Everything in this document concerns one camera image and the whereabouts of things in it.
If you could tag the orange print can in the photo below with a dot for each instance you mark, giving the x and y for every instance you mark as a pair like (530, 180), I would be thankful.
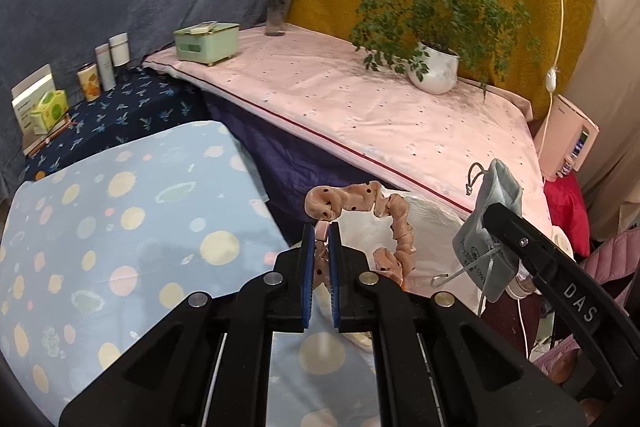
(90, 84)

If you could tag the wooden tray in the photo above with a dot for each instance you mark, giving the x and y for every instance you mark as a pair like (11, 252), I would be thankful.
(42, 142)

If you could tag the pink white appliance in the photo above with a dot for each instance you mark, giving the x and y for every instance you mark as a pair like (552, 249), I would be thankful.
(562, 132)

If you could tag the white cardboard box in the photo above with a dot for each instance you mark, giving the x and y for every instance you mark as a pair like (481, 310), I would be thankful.
(30, 92)

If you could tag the pink dotted scrunchie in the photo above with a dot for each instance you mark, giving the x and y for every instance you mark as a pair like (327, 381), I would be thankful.
(400, 227)

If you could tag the green plant in white pot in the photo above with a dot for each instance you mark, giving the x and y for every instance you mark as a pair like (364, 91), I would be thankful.
(437, 69)

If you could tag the beige curtain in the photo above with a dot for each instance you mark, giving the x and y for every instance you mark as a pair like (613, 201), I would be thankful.
(615, 107)

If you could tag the white bottle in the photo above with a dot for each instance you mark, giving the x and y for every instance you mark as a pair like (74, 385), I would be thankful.
(120, 52)

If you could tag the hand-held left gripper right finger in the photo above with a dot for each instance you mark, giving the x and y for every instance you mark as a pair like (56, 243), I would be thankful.
(334, 279)

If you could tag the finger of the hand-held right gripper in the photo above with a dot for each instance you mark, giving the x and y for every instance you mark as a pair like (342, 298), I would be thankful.
(510, 227)

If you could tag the mint green storage box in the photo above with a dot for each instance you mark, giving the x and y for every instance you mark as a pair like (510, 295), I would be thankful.
(207, 44)

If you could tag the red cloth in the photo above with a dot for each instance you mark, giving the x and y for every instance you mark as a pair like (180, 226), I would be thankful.
(565, 207)

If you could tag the pink cloth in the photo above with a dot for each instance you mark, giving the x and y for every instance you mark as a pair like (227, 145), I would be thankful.
(325, 97)

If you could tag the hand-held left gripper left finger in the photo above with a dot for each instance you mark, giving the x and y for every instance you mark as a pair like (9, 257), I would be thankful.
(309, 279)

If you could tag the purple cloth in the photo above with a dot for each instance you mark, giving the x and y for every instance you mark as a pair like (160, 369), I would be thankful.
(280, 157)

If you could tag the white plastic bag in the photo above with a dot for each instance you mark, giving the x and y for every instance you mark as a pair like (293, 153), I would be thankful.
(430, 227)

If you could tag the green tissue box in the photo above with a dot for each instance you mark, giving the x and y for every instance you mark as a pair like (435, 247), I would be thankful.
(50, 109)

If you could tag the navy printed cloth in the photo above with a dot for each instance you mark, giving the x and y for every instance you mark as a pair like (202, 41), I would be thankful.
(145, 112)

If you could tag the white plastic object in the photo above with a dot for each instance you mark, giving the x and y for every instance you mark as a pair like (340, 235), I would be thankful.
(520, 291)

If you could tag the person's right hand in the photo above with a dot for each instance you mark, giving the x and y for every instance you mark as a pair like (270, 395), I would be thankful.
(562, 367)

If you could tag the grey tube bottle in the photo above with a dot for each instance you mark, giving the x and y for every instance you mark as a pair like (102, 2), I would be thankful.
(106, 69)

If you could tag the light blue dotted cloth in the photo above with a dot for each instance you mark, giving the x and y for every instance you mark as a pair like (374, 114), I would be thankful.
(150, 232)

